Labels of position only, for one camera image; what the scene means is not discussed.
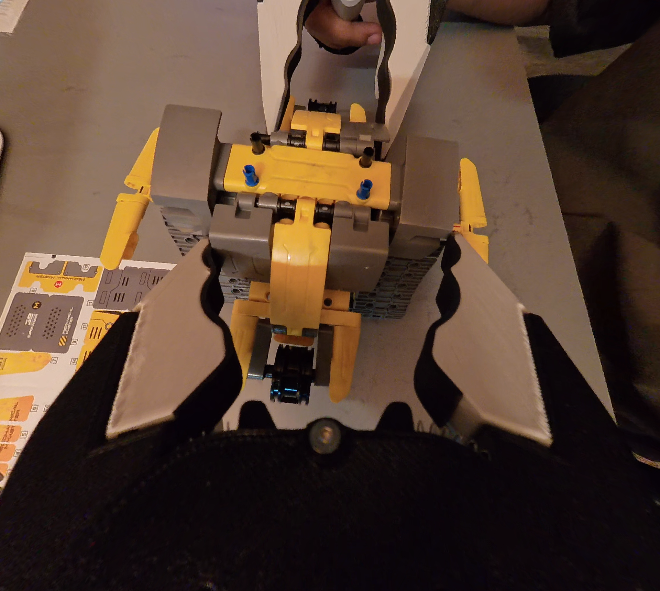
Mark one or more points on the person's right hand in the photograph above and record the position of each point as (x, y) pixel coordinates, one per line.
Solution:
(340, 34)

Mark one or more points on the small grey curved panel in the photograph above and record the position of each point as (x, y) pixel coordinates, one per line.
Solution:
(361, 133)

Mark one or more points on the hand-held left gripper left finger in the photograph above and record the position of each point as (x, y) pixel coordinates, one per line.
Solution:
(170, 343)

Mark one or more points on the yellow grey sticker sheet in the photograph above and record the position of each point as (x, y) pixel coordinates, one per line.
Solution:
(41, 323)

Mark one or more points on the yellow black toy tracked vehicle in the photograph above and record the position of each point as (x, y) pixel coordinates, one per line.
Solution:
(309, 173)

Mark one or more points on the person's brown clothing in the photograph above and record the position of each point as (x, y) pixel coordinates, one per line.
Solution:
(608, 163)

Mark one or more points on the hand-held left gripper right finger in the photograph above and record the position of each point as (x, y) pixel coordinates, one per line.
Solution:
(490, 354)

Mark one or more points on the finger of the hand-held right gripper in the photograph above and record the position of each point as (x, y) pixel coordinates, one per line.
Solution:
(410, 24)
(281, 8)

